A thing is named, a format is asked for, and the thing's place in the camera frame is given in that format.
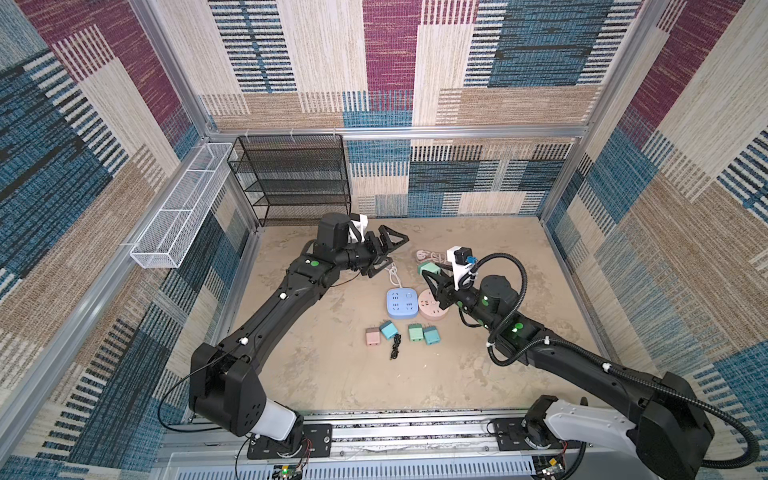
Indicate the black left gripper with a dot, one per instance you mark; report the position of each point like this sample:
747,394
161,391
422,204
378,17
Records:
375,254

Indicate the pink round power strip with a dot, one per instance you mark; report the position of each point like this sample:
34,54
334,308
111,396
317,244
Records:
429,307

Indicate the blue square power strip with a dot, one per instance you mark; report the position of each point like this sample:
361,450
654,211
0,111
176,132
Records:
402,303

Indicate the white wire mesh basket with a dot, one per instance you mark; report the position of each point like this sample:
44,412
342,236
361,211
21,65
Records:
167,239

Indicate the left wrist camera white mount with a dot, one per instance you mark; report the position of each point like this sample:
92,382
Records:
357,227

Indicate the black wire shelf rack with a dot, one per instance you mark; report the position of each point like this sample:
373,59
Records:
292,179

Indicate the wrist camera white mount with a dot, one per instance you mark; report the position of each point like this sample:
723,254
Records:
462,262
357,227

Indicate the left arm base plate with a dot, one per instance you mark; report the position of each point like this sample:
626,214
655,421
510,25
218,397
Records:
310,440

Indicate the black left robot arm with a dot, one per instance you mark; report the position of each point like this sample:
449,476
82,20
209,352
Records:
224,385

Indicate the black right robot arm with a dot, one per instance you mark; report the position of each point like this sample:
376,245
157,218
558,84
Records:
656,419

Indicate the pink charger adapter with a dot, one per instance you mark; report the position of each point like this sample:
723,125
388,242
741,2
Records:
372,336

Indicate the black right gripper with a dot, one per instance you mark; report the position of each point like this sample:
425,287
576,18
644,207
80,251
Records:
444,289

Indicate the green charger adapter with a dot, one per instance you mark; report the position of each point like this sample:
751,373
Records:
429,267
415,332

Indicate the teal charger adapter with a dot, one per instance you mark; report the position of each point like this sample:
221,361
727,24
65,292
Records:
431,335

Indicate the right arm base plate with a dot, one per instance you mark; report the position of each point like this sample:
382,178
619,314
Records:
519,434

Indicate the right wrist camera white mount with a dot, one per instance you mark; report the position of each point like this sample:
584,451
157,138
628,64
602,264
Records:
462,262

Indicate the blue charger adapter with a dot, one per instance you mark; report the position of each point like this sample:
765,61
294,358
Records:
388,330

